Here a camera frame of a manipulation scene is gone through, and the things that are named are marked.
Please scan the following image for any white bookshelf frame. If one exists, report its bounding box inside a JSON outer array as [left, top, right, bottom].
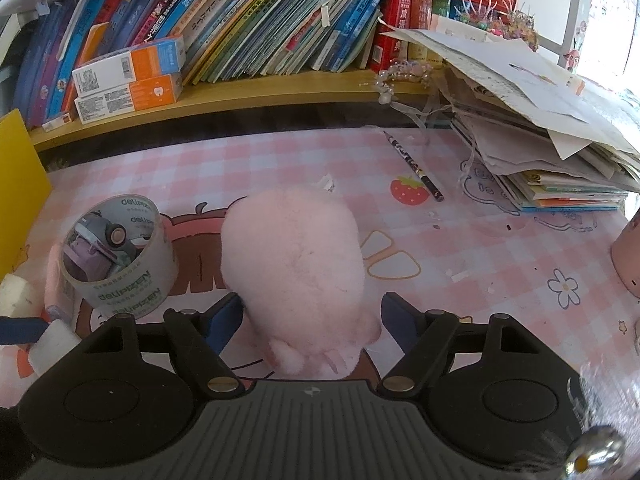
[[30, 0, 587, 152]]

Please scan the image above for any yellow cardboard box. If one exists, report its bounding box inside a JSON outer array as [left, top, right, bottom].
[[0, 110, 52, 278]]

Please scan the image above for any white soap block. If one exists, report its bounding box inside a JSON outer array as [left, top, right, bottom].
[[0, 273, 43, 318]]

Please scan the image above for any pink checkered desk mat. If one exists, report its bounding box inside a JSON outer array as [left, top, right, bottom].
[[0, 127, 640, 411]]

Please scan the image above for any lower orange white box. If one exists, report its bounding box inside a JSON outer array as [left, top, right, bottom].
[[75, 73, 183, 125]]

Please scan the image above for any row of colourful books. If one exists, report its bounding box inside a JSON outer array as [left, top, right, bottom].
[[12, 0, 522, 129]]

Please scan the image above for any black patterned pencil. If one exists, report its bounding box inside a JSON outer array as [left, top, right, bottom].
[[383, 131, 444, 202]]

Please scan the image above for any pink cup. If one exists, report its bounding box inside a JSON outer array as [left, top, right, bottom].
[[611, 210, 640, 298]]

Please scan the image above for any clear packing tape roll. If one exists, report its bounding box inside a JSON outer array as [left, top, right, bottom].
[[58, 194, 179, 318]]

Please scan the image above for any stack of papers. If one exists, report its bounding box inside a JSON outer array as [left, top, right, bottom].
[[386, 16, 639, 212]]

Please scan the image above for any small purple toy car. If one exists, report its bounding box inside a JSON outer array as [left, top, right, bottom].
[[63, 211, 150, 282]]

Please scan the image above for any orange white box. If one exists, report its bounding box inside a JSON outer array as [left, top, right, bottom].
[[75, 73, 183, 125], [73, 35, 186, 96]]

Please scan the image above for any upper orange white box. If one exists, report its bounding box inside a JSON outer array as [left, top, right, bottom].
[[73, 35, 186, 96]]

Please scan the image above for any pink eraser case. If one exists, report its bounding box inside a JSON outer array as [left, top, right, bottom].
[[43, 243, 74, 325]]

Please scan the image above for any pink plush pig toy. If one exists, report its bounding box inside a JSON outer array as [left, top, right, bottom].
[[220, 185, 381, 379]]

